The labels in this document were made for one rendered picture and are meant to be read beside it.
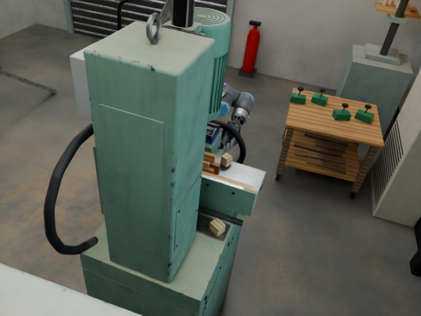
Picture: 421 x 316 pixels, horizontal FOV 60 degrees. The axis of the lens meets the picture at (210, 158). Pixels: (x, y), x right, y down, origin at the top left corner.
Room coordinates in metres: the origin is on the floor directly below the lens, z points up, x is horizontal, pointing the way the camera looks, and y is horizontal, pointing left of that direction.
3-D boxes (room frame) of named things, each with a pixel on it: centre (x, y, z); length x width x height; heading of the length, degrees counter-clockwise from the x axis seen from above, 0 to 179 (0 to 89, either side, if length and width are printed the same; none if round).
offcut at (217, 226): (0.89, -0.05, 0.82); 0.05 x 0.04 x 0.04; 47
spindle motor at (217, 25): (1.06, 0.07, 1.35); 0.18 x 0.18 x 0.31
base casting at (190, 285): (0.94, 0.11, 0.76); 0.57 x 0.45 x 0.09; 164
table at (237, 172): (1.17, 0.07, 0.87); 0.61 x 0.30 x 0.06; 74
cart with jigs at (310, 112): (2.35, -0.85, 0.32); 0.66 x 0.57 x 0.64; 79
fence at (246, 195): (1.03, 0.11, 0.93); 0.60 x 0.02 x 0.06; 74
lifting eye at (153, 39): (0.78, 0.15, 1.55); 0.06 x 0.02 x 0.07; 164
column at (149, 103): (0.78, 0.15, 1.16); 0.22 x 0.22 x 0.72; 74
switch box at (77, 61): (0.79, 0.30, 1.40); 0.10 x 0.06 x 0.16; 164
